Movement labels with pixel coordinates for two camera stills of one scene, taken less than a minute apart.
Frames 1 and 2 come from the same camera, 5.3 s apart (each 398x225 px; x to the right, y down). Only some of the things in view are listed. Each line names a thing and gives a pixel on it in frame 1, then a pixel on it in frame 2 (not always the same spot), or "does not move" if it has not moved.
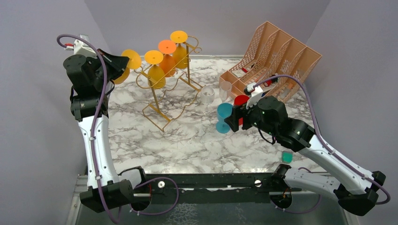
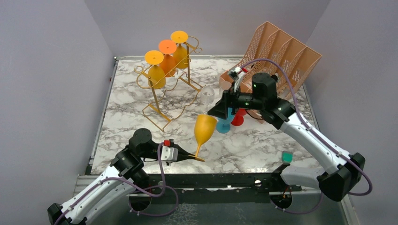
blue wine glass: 224,110 does not move
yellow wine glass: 179,37 does not move
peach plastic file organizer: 276,64 does not move
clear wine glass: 207,96 does not move
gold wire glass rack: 168,80 does not move
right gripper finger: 233,120 → 226,103
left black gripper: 117,63 → 183,155
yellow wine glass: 156,76 does not move
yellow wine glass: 134,62 → 204,127
